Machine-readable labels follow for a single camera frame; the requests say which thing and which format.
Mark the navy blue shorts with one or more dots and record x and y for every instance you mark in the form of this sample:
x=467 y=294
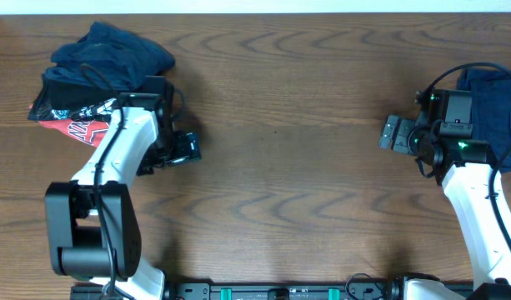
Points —
x=491 y=106

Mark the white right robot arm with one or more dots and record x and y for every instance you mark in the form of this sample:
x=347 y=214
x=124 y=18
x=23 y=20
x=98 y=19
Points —
x=463 y=168

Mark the black printed folded shirt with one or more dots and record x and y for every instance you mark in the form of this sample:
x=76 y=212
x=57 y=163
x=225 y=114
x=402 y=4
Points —
x=63 y=100

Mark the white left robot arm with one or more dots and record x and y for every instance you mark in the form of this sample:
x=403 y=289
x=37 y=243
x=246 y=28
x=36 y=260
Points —
x=93 y=232

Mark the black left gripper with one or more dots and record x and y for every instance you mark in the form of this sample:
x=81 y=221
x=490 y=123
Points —
x=187 y=153

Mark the dark blue folded garment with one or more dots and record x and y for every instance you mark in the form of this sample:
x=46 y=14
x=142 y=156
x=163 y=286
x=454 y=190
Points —
x=122 y=57

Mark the red printed folded shirt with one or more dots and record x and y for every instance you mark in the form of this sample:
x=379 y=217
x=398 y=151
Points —
x=86 y=123

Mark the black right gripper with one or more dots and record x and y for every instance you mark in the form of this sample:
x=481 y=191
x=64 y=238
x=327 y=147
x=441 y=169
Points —
x=401 y=142

